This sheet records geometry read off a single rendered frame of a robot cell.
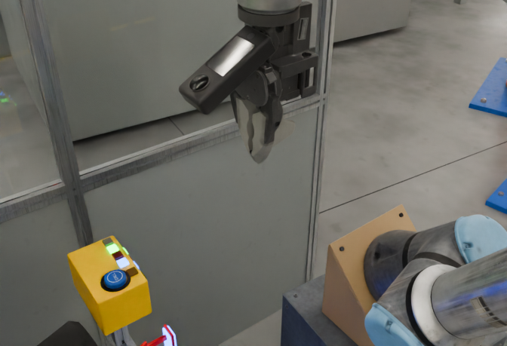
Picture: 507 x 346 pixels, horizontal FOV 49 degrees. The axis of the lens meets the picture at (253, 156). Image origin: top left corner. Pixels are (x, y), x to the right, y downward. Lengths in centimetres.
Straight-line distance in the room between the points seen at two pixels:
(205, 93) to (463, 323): 41
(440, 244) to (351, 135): 275
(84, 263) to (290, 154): 95
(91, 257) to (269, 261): 109
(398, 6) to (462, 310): 458
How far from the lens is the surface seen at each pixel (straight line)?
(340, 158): 335
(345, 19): 483
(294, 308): 112
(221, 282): 202
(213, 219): 181
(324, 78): 182
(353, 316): 103
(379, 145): 352
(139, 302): 110
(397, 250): 97
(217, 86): 62
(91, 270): 112
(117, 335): 124
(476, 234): 87
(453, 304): 72
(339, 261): 99
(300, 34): 68
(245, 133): 72
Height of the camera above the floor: 183
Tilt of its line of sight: 33 degrees down
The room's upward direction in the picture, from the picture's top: straight up
